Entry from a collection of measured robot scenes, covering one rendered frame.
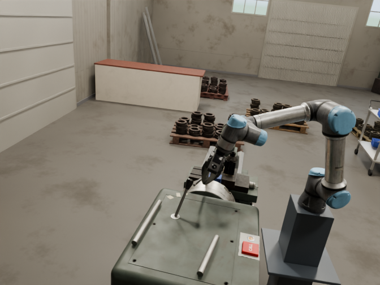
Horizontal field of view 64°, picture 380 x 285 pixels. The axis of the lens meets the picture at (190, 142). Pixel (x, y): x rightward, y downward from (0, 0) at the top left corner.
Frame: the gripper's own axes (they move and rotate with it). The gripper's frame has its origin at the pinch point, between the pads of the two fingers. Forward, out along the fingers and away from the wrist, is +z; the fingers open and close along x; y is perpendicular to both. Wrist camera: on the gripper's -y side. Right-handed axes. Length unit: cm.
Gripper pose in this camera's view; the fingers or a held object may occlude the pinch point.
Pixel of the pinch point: (204, 182)
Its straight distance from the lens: 144.3
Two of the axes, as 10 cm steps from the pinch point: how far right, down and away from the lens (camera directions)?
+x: -8.9, -4.5, 0.3
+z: -4.0, 8.2, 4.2
